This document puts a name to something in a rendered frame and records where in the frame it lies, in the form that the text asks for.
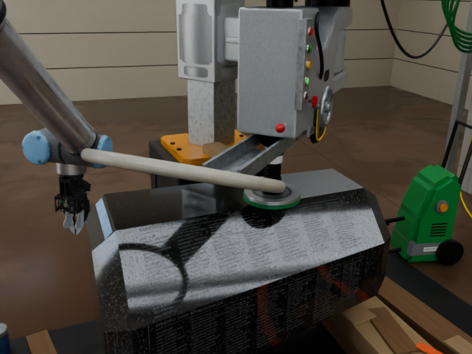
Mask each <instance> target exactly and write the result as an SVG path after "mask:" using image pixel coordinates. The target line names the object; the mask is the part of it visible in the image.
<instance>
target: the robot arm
mask: <svg viewBox="0 0 472 354"><path fill-rule="evenodd" d="M6 14H7V7H6V4H5V2H4V1H3V0H0V80H2V82H3V83H5V85H7V87H9V89H10V90H11V91H12V92H13V93H14V94H15V95H16V96H17V97H18V98H19V99H20V100H21V101H22V103H23V104H24V105H25V106H26V107H27V108H28V109H29V110H30V111H31V112H32V113H33V115H34V116H35V117H36V118H37V119H38V120H39V121H40V122H41V123H42V124H43V125H44V126H45V129H41V130H38V131H32V132H31V133H29V134H27V135H26V136H25V137H24V139H23V141H22V151H23V153H24V155H25V157H26V158H27V159H28V160H29V161H30V162H31V163H33V164H36V165H40V164H41V165H42V164H46V163H47V162H54V163H55V172H56V173H58V174H60V177H59V190H60V192H59V193H58V194H57V195H56V196H54V199H55V212H57V211H58V210H59V209H60V210H61V211H62V212H63V213H64V214H65V221H64V223H63V227H64V228H70V230H71V231H72V232H73V234H74V235H78V234H79V232H80V231H81V229H82V228H83V227H84V224H85V222H86V219H87V218H88V215H89V212H90V204H89V201H90V200H89V199H88V197H87V193H86V191H90V189H91V184H90V183H88V182H86V181H85V180H84V179H82V178H83V177H84V173H85V172H86V167H87V166H88V167H93V168H94V169H96V168H105V167H106V166H104V165H100V164H94V163H90V162H86V161H84V160H83V159H82V158H81V151H82V150H83V149H85V148H91V149H95V150H104V151H108V152H112V140H111V138H110V137H109V136H106V135H99V134H97V132H96V131H95V130H94V128H93V127H92V126H90V125H89V123H88V122H87V121H86V120H85V119H84V117H83V116H82V115H81V113H80V112H79V111H78V109H77V108H76V107H75V106H74V104H73V103H72V101H71V100H70V99H69V98H68V97H67V95H66V94H65V93H64V91H63V90H62V89H61V88H60V87H59V85H58V84H57V83H56V81H55V80H54V78H53V77H52V76H51V75H50V74H49V72H48V71H47V70H46V68H45V67H44V66H43V65H42V64H41V62H40V61H39V59H38V58H37V57H36V56H35V54H34V53H33V52H32V50H31V49H30V48H29V46H28V45H27V44H26V43H25V42H24V40H23V39H22V37H21V36H20V35H19V34H18V33H17V31H16V30H15V29H14V27H13V26H12V24H10V23H9V21H8V20H7V18H6ZM59 199H60V206H59ZM56 200H58V207H57V208H56ZM75 214H76V216H77V221H76V220H75V218H74V216H75Z"/></svg>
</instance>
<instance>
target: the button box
mask: <svg viewBox="0 0 472 354"><path fill-rule="evenodd" d="M313 20H314V19H313V18H304V19H299V30H298V43H297V56H296V81H295V94H294V109H295V110H302V109H303V108H305V107H307V106H308V99H307V101H306V102H305V100H304V95H305V92H306V91H307V92H308V94H309V83H310V69H309V70H307V69H306V63H307V60H308V59H309V60H310V61H311V52H310V54H308V52H307V47H308V44H309V43H310V44H311V45H312V40H313V36H311V38H309V37H308V29H309V27H310V26H311V27H312V28H313ZM307 75H308V76H309V82H308V85H307V86H306V84H305V81H306V76H307Z"/></svg>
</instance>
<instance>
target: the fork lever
mask: <svg viewBox="0 0 472 354"><path fill-rule="evenodd" d="M310 132H311V133H312V134H314V133H315V126H312V127H311V129H310ZM304 135H306V130H305V131H304V132H303V133H301V134H300V135H299V136H298V137H297V138H295V139H290V138H281V139H279V140H278V141H277V142H275V143H274V144H272V145H271V146H270V147H268V148H267V149H265V150H258V149H254V148H255V147H256V146H258V145H260V144H261V135H258V134H251V135H250V136H248V137H246V138H245V139H243V140H241V141H240V142H238V143H236V144H235V145H233V146H232V147H229V148H228V149H227V150H225V151H223V152H222V153H220V154H218V155H216V156H215V157H213V158H211V159H210V160H208V161H206V162H205V163H203V164H202V167H206V168H210V169H218V170H223V171H231V172H235V173H243V174H247V175H252V176H254V175H256V174H257V173H258V172H259V171H260V170H261V169H263V168H264V167H265V166H267V165H268V164H269V163H271V162H272V161H273V160H274V159H275V158H277V157H278V156H279V155H281V154H282V153H283V152H284V151H285V150H287V149H288V148H289V147H290V146H292V145H293V144H294V143H295V142H296V141H298V140H299V139H300V138H302V137H303V136H304Z"/></svg>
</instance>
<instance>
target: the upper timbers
mask: <svg viewBox="0 0 472 354"><path fill-rule="evenodd" d="M361 304H362V305H364V306H365V307H366V308H367V309H369V308H380V307H385V308H386V309H387V310H388V312H389V313H390V314H391V315H392V316H393V318H394V319H395V320H396V321H397V323H398V324H399V325H400V326H401V327H402V329H403V330H404V331H405V332H406V334H407V335H408V336H409V338H411V340H412V341H413V342H414V343H415V345H417V344H418V343H419V342H422V343H425V344H426V345H428V346H430V347H432V345H430V344H429V343H428V342H427V341H426V340H425V339H423V338H422V337H421V336H420V335H419V334H418V333H416V332H415V331H414V330H413V329H412V328H411V327H410V326H409V325H408V324H407V323H406V322H404V321H403V320H402V319H401V318H400V317H398V316H397V315H396V314H395V313H394V312H393V311H392V310H391V309H390V308H389V307H388V306H386V305H385V304H384V303H383V302H382V301H381V300H379V299H378V298H377V297H376V296H374V297H372V298H370V299H368V300H366V301H364V302H362V303H361ZM330 319H331V321H332V322H333V323H334V324H335V325H336V326H337V327H338V328H339V330H340V331H341V332H342V333H343V334H344V336H345V337H346V338H347V339H348V340H349V341H350V342H351V343H352V345H353V346H354V347H355V348H356V349H357V350H358V352H359V353H360V354H394V353H393V351H392V350H391V349H390V348H389V346H388V344H387V343H386V342H385V341H384V339H383V338H382V337H381V335H380V334H379V333H378V331H377V330H376V328H375V327H374V325H373V324H372V323H371V322H366V323H363V324H359V325H357V326H353V325H352V324H351V323H350V322H349V321H347V320H346V319H345V318H344V317H343V316H342V315H341V314H340V313H339V314H338V315H335V316H334V317H331V318H330ZM432 348H433V347H432ZM407 354H428V353H425V352H424V351H422V350H420V349H419V352H415V353H407Z"/></svg>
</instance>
